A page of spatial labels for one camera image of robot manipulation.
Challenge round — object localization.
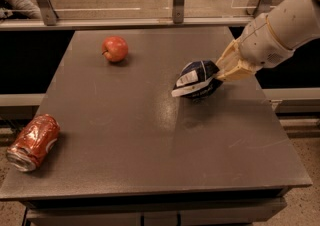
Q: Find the left metal bracket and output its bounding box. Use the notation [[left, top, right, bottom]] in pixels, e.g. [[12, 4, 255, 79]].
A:
[[36, 0, 58, 26]]

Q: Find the red apple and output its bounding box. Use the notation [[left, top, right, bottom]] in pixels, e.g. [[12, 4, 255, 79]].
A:
[[102, 36, 128, 63]]

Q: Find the blue chip bag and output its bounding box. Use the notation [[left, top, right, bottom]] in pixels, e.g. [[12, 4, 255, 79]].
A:
[[171, 60, 222, 100]]

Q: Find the crushed red soda can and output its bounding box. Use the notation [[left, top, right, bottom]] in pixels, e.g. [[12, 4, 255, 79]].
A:
[[6, 114, 60, 172]]

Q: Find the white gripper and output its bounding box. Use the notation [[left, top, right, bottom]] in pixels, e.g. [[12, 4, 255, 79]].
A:
[[216, 13, 294, 82]]

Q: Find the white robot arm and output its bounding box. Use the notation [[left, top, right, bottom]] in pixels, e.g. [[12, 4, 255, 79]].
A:
[[216, 0, 320, 81]]

